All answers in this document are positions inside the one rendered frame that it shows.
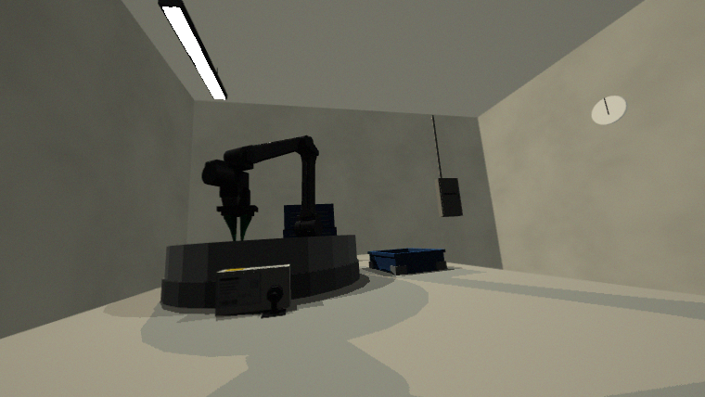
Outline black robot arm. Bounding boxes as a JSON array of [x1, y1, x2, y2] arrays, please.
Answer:
[[202, 135, 323, 237]]

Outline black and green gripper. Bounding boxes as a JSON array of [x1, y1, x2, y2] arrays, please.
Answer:
[[217, 205, 258, 241]]

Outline blue crate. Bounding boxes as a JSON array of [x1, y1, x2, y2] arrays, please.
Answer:
[[367, 248, 447, 275]]

